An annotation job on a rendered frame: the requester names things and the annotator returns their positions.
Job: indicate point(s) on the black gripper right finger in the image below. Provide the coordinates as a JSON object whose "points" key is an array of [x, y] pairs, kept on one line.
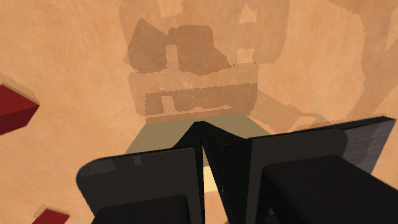
{"points": [[236, 163]]}

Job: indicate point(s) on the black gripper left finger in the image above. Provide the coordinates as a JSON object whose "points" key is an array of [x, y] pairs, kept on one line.
{"points": [[128, 178]]}

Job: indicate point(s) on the red square block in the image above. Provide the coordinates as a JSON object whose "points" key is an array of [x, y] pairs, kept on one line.
{"points": [[16, 111], [51, 217]]}

